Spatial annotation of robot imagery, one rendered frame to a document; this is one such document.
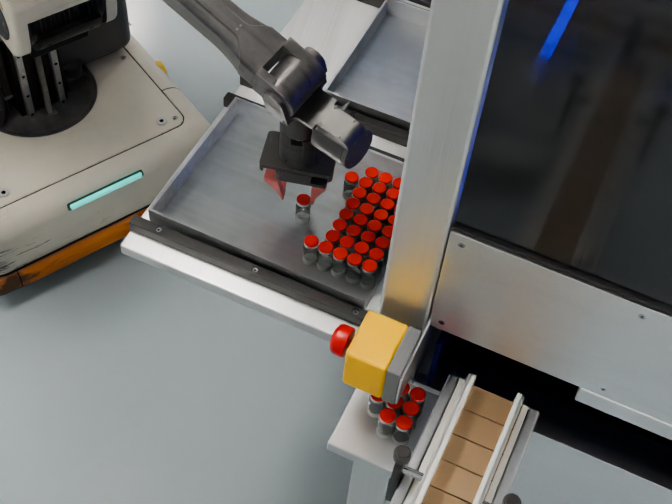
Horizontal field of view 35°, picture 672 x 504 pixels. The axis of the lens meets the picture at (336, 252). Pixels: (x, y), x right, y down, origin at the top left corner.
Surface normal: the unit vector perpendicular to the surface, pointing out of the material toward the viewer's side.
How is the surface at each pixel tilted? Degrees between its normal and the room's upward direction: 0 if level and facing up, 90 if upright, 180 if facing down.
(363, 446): 0
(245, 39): 28
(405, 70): 0
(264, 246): 0
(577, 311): 90
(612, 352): 90
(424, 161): 90
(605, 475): 90
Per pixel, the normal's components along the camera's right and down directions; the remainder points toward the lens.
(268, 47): 0.15, -0.17
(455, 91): -0.42, 0.71
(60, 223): 0.59, 0.66
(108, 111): 0.06, -0.60
